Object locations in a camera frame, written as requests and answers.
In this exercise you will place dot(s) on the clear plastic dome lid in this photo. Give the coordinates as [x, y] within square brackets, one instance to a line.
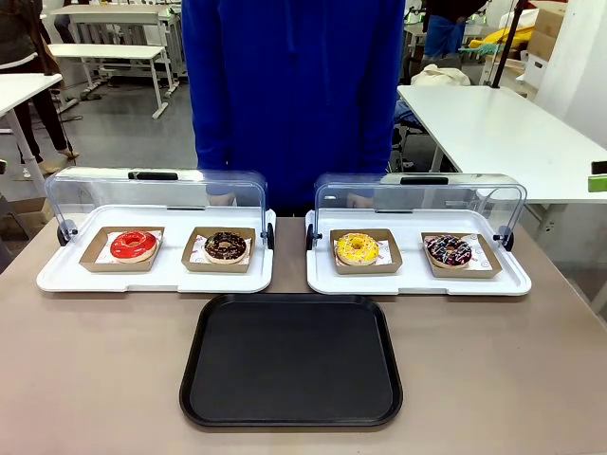
[95, 194]
[474, 199]

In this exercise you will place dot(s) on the person's left forearm blue sleeve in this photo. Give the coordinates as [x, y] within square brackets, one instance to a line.
[374, 142]

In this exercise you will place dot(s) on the person's right forearm blue sleeve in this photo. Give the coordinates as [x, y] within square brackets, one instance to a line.
[213, 142]

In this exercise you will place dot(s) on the brown cardboard food tray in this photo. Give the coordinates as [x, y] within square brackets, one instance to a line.
[365, 270]
[467, 273]
[215, 268]
[95, 263]

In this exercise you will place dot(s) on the red glazed donut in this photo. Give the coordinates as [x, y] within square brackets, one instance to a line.
[121, 249]

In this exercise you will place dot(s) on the dark donut with coloured sprinkles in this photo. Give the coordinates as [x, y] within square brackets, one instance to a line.
[438, 253]

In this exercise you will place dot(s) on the white plastic display tray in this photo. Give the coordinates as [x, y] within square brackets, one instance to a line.
[412, 284]
[171, 280]

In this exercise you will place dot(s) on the chocolate donut with nuts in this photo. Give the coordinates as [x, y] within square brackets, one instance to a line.
[234, 249]

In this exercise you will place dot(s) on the yellow sprinkled donut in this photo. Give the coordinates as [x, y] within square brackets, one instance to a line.
[346, 251]

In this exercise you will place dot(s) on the black plastic serving tray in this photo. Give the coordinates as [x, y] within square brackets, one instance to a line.
[291, 360]

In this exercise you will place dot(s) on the person's left hand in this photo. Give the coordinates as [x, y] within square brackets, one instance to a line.
[360, 200]

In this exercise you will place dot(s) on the brown cardboard box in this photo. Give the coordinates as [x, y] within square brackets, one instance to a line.
[547, 28]
[23, 223]

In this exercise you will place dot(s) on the white desk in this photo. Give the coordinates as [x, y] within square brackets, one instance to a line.
[23, 90]
[118, 14]
[109, 51]

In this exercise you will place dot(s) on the large white table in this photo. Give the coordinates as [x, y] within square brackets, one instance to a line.
[498, 132]

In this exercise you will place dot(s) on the bystander in dark clothes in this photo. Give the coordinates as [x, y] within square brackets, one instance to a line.
[19, 38]

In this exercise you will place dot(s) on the white storage box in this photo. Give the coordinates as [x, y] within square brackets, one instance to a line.
[536, 68]

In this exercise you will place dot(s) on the white printed paper liner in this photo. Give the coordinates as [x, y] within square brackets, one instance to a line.
[196, 256]
[385, 253]
[481, 258]
[105, 256]

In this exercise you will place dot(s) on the black pole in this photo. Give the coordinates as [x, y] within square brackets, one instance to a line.
[505, 47]

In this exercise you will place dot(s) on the yellow cloth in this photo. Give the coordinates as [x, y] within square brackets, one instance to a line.
[509, 38]

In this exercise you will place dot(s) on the beige fabric bag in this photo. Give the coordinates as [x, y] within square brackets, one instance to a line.
[441, 76]

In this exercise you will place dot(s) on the black office chair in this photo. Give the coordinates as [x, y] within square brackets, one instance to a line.
[408, 137]

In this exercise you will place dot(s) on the bystander in blue trousers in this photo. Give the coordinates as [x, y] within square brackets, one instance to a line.
[443, 33]

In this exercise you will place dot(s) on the person in blue hoodie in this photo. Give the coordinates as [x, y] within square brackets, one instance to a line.
[294, 95]

